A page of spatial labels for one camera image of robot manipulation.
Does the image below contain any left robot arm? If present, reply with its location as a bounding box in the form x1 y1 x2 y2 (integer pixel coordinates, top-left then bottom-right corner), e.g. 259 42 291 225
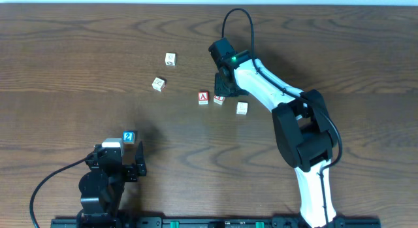
78 138 147 226

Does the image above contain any black cable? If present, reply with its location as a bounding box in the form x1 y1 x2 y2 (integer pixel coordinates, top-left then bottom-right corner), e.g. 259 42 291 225
29 157 91 228
221 7 344 228

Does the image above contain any left black cable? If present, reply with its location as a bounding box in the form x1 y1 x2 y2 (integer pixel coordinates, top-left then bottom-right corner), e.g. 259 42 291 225
29 157 91 228

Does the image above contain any white block soccer ball picture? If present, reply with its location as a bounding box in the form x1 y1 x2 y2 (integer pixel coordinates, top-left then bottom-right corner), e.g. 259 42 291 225
165 53 176 66

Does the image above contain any blue number 2 block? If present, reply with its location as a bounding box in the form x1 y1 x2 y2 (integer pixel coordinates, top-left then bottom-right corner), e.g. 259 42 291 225
122 131 136 144

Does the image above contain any plain white wooden block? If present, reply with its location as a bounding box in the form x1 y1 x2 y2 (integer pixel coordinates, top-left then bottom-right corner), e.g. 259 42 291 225
236 102 248 115

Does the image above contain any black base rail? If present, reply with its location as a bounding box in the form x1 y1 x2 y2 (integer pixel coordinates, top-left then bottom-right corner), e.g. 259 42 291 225
50 216 382 228

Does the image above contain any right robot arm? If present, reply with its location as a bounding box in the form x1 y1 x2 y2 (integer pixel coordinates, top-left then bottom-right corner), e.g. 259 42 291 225
209 48 342 227

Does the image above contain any right black cable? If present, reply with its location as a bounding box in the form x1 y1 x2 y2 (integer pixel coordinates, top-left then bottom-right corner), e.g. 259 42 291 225
221 7 344 228

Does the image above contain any red letter I block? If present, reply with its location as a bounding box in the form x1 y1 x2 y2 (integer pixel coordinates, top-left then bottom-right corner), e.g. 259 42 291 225
214 95 225 105

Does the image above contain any red letter A block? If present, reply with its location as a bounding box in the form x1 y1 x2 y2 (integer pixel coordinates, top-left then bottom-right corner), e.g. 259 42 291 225
198 91 209 105

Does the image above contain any white block red side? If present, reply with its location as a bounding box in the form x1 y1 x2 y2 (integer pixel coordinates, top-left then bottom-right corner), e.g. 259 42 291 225
152 77 166 92

